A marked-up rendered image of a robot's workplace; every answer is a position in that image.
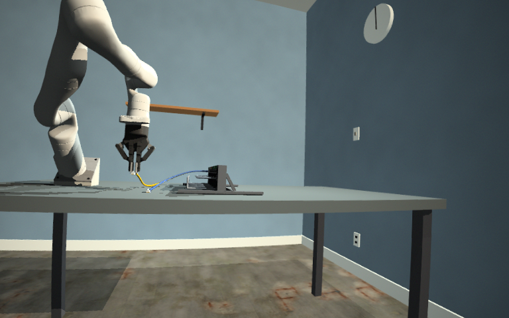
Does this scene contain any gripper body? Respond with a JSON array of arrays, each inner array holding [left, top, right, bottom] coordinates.
[[123, 125, 149, 152]]

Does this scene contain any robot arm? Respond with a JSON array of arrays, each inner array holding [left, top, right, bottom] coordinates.
[[34, 0, 158, 178]]

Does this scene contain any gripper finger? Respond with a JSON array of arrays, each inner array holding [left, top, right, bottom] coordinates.
[[135, 141, 155, 174], [115, 141, 135, 173]]

